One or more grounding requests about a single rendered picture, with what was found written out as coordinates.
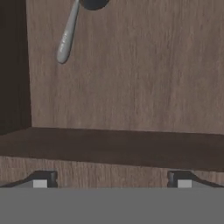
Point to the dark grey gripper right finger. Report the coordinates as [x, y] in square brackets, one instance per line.
[181, 178]

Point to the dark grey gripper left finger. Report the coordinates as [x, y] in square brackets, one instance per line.
[43, 178]

